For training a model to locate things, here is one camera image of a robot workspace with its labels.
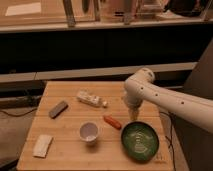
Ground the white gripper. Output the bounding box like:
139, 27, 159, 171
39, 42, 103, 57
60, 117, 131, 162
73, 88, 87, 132
124, 94, 142, 121

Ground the green bowl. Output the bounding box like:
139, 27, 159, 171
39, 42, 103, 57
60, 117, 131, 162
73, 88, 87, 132
121, 121, 159, 163

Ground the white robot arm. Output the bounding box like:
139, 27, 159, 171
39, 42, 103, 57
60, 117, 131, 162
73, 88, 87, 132
124, 68, 213, 133

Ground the white ceramic cup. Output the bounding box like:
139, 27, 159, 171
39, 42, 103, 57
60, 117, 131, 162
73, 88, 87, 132
79, 122, 99, 145

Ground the clear plastic bottle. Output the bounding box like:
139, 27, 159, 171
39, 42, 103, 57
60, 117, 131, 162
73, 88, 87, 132
76, 90, 108, 108

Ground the wooden table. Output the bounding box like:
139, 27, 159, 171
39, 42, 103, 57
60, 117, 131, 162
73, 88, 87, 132
17, 81, 173, 171

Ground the grey sponge block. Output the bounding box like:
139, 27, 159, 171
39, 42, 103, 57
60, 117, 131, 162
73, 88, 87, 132
49, 101, 68, 119

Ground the black cable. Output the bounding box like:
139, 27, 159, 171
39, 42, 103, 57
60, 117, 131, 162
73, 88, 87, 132
0, 107, 38, 118

